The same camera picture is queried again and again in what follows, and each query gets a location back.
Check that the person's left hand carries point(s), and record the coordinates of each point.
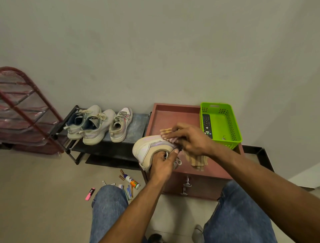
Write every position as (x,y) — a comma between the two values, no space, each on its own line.
(161,167)

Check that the person's right hand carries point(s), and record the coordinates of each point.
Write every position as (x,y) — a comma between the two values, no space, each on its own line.
(195,140)

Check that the black remote control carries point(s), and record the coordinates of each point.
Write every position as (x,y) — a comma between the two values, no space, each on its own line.
(206,122)

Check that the striped yellow cleaning cloth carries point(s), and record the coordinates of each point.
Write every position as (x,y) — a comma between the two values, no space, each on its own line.
(197,161)

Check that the white pink sneaker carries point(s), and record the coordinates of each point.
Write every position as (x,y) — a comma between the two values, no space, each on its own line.
(147,147)
(120,132)

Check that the white orange glue tube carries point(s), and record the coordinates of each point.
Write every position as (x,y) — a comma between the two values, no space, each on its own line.
(132,182)

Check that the orange crayon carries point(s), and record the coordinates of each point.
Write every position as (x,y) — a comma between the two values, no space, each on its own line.
(132,191)

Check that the red-brown drawer cabinet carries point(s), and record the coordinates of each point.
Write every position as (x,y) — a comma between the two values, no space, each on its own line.
(200,185)

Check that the green crayon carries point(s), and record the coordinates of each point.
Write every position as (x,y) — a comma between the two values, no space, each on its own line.
(127,195)

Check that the grey-blue sneaker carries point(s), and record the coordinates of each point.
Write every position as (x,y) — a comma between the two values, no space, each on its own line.
(106,120)
(95,110)

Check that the pink highlighter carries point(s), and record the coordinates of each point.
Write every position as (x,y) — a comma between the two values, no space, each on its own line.
(90,194)

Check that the person's right forearm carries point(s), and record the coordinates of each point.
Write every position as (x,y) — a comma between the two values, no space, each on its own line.
(262,192)

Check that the person's left forearm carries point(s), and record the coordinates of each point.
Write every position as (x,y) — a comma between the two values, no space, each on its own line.
(135,215)

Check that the person's grey slipper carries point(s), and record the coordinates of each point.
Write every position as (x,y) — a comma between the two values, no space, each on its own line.
(197,234)

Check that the person's right leg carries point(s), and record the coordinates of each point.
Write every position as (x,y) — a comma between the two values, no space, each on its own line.
(237,217)

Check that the green plastic basket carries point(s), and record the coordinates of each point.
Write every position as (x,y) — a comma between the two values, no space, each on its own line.
(225,120)

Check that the black shoe rack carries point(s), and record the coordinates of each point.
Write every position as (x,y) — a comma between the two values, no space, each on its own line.
(136,127)

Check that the black stool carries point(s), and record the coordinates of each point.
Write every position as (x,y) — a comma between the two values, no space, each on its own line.
(155,238)

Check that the black baseboard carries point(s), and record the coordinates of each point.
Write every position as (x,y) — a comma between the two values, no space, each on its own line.
(265,160)

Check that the red metal rack plastic-wrapped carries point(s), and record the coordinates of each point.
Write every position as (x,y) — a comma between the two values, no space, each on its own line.
(25,120)

